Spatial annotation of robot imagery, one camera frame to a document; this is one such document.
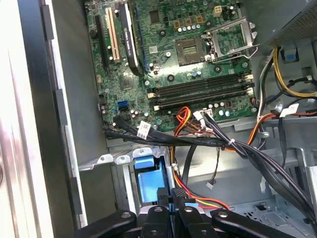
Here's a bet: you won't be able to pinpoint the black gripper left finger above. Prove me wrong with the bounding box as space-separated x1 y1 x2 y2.
73 187 172 238

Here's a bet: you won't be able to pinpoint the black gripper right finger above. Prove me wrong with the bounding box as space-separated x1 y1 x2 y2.
172 187 298 238

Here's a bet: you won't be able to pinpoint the red yellow black power wire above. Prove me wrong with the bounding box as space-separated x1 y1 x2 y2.
169 146 230 211

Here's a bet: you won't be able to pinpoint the hard disk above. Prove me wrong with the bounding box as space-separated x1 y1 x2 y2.
133 147 171 214

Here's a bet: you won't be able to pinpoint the metal disk bay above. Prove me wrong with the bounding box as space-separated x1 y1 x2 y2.
79 146 174 216

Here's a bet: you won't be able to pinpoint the black RAM slot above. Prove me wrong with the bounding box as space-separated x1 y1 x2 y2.
148 78 255 99
148 84 255 105
153 73 253 93
153 88 255 112

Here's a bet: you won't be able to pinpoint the blue expansion slot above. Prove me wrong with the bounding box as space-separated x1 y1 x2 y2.
135 0 151 72

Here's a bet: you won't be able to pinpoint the black expansion slot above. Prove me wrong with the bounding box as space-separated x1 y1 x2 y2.
95 14 111 72

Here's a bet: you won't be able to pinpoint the white expansion slot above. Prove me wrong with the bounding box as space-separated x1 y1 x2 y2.
105 7 121 62

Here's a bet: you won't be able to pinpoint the metal drive cage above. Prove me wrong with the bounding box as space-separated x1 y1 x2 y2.
257 39 317 238

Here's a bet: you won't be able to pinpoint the black PC case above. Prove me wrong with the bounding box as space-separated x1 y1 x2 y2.
0 0 317 238

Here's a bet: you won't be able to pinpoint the green motherboard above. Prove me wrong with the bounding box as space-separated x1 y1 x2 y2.
85 0 260 132

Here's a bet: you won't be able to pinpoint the thin metal locking lever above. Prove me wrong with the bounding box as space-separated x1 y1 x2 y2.
212 46 260 64

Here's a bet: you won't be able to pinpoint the CPU socket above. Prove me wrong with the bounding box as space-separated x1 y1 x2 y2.
175 37 208 66

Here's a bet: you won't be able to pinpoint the black graphics card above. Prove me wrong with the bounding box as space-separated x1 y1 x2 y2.
118 0 144 75

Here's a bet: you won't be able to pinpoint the metal socket cover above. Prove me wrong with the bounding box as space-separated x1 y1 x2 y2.
205 17 256 62

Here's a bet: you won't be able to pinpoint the small blue plastic tab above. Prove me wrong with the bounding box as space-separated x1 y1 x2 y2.
283 48 297 62

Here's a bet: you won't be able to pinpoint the grey power supply unit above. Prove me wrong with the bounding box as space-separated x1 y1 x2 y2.
268 4 317 48

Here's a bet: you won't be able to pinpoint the thin wire white plug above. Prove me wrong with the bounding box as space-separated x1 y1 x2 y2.
205 148 221 190

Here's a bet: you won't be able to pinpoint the black flat data wire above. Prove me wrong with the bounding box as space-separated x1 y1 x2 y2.
103 115 231 149
180 145 198 189

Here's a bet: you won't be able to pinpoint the black sleeved wire bundle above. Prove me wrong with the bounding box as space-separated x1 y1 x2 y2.
203 113 317 224

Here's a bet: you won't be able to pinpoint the looped red orange wires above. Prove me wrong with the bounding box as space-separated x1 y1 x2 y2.
174 106 193 136

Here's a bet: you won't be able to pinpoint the orange red wire bundle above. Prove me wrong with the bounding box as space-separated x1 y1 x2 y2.
222 113 276 152

